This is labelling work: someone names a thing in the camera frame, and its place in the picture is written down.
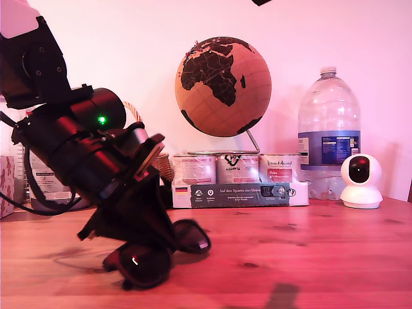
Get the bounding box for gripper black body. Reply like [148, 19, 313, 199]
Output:
[77, 133, 166, 241]

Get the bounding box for black sunglasses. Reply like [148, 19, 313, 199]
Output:
[102, 219, 212, 291]

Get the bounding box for woven wicker basket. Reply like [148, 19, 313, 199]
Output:
[122, 100, 175, 186]

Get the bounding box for white labelled tin can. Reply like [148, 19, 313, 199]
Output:
[173, 154, 217, 185]

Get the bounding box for shallow grey bowl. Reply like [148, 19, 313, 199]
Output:
[30, 192, 93, 212]

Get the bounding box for tin can with recycling symbol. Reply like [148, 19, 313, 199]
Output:
[216, 153, 260, 185]

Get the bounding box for cork globe on metal stand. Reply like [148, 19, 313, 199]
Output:
[174, 36, 272, 156]

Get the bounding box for grey printed cardboard tray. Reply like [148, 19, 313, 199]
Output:
[172, 182, 310, 209]

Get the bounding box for white printed carton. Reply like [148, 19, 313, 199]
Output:
[28, 149, 73, 195]

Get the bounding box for tin can with pink label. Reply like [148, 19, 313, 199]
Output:
[258, 153, 303, 184]

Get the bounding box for large clear water bottle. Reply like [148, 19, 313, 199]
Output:
[297, 66, 361, 201]

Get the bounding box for gingerbread print tissue box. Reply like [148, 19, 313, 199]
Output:
[0, 156, 17, 220]

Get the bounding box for thick black cable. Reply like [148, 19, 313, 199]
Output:
[0, 141, 83, 216]

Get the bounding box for small white round camera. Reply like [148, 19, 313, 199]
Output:
[340, 153, 384, 210]

